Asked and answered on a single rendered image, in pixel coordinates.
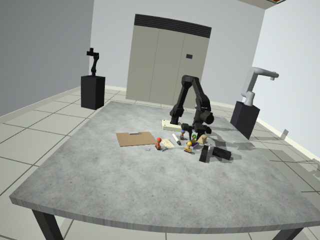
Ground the tan cardboard box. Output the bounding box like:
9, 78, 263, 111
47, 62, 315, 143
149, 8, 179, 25
195, 134, 207, 144

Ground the cream paper card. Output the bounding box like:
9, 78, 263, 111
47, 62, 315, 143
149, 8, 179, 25
161, 138, 178, 148

